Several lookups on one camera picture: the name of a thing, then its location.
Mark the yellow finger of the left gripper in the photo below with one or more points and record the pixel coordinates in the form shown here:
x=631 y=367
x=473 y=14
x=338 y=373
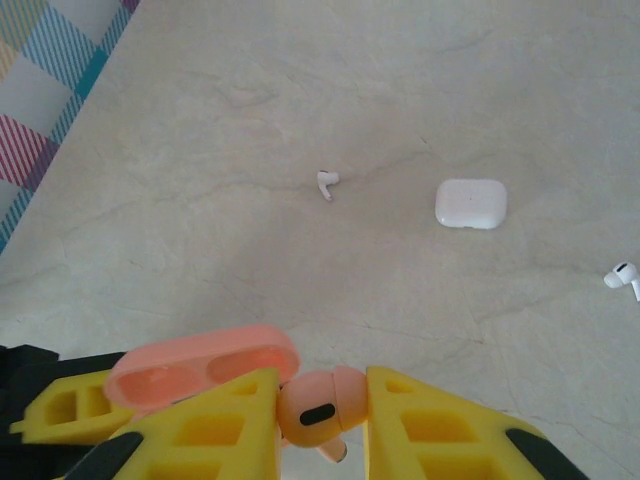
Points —
x=42 y=425

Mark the white earbud charging case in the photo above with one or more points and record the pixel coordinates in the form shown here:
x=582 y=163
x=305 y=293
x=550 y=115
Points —
x=470 y=204

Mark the pink earbud charging case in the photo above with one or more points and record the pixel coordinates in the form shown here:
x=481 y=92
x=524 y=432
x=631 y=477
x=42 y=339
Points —
x=200 y=345

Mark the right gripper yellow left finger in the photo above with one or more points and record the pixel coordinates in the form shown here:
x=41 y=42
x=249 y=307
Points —
x=250 y=450

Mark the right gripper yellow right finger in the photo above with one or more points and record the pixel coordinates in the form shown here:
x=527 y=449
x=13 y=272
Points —
x=390 y=450

